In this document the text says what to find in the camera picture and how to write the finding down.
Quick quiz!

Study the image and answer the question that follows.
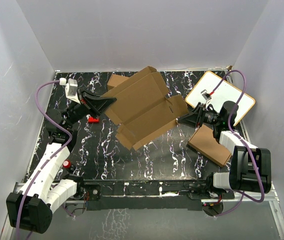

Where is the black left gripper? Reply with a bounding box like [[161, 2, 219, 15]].
[[65, 88, 117, 130]]

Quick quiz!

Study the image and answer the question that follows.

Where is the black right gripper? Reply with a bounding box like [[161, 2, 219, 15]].
[[178, 102, 223, 128]]

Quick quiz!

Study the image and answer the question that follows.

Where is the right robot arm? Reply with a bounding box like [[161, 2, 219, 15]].
[[177, 100, 272, 203]]

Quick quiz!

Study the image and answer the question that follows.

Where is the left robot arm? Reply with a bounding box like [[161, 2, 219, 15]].
[[6, 90, 117, 234]]

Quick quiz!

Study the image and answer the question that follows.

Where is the folded brown cardboard box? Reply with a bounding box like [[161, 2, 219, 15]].
[[107, 74, 129, 91]]

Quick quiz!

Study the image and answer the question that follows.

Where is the small red block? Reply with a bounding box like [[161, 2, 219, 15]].
[[87, 116, 100, 124]]

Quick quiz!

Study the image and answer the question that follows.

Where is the flat cardboard stack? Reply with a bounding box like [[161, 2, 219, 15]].
[[187, 125, 231, 167]]

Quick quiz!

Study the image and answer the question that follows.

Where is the yellow-framed whiteboard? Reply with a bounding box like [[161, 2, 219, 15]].
[[185, 71, 256, 126]]

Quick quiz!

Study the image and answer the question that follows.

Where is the red emergency stop button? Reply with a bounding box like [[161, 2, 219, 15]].
[[62, 159, 72, 169]]

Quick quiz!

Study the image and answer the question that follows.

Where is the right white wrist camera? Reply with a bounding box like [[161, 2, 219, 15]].
[[200, 89, 212, 106]]

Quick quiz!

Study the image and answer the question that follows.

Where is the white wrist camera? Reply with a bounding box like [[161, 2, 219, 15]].
[[59, 77, 80, 104], [200, 89, 212, 106]]

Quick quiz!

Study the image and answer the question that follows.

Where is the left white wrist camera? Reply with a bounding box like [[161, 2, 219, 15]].
[[59, 77, 80, 104]]

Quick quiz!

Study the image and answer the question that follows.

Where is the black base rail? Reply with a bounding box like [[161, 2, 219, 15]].
[[83, 180, 224, 216]]

